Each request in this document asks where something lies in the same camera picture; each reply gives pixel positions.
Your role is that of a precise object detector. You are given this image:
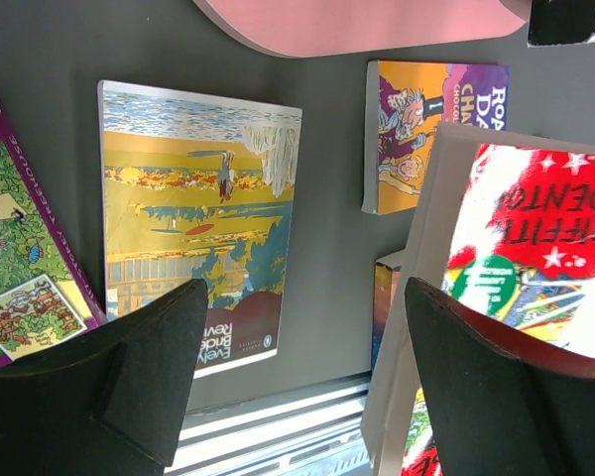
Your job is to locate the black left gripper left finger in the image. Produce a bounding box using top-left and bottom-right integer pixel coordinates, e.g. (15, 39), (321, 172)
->
(0, 280), (208, 475)

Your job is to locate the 169-storey treehouse book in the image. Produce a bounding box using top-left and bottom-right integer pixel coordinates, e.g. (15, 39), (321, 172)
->
(527, 0), (595, 48)

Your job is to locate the orange Roald Dahl book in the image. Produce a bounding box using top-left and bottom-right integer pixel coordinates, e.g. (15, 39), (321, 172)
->
(362, 59), (510, 215)

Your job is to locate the aluminium mounting rail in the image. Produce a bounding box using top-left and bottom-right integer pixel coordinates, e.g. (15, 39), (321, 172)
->
(164, 373), (371, 475)

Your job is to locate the purple 117-storey treehouse book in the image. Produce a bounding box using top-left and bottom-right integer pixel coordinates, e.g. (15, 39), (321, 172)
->
(0, 101), (106, 367)

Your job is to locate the red treehouse book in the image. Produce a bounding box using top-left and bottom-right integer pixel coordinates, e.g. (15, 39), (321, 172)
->
(361, 123), (595, 475)

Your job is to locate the blue orange paperback book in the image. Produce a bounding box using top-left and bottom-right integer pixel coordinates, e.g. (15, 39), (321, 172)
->
(371, 249), (405, 371)

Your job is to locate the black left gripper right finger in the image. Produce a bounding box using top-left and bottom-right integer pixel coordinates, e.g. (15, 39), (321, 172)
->
(405, 278), (595, 475)

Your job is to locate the yellow Brideshead Revisited book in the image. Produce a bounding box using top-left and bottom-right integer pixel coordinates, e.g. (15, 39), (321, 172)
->
(97, 79), (302, 377)

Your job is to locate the pink three-tier shelf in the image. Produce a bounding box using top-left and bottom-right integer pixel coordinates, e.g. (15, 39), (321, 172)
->
(195, 0), (531, 59)

